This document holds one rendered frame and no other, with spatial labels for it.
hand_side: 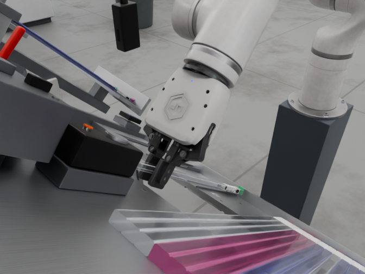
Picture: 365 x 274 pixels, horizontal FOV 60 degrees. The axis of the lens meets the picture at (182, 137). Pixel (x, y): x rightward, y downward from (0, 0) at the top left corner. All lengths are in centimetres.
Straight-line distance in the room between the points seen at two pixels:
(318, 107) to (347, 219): 83
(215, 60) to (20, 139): 28
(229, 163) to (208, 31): 151
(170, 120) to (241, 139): 170
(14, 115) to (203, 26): 31
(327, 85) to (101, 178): 88
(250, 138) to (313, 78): 113
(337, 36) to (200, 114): 67
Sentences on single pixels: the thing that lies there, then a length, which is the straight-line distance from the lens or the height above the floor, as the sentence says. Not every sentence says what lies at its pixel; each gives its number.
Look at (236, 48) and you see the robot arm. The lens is 45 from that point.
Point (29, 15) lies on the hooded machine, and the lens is 466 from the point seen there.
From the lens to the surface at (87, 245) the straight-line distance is 20.
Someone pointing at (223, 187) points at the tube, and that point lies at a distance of 63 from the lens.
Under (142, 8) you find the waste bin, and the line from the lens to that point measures 416.
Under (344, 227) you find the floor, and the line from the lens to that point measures 176.
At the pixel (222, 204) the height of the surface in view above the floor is 85.
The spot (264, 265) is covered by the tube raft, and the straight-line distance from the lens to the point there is 30.
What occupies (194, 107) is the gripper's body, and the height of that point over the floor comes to 103.
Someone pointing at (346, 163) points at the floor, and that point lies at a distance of 214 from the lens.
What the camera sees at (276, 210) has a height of 73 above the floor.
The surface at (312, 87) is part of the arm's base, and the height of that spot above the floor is 78.
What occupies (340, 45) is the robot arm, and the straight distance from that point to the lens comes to 103.
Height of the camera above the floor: 124
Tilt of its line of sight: 36 degrees down
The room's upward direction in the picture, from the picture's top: straight up
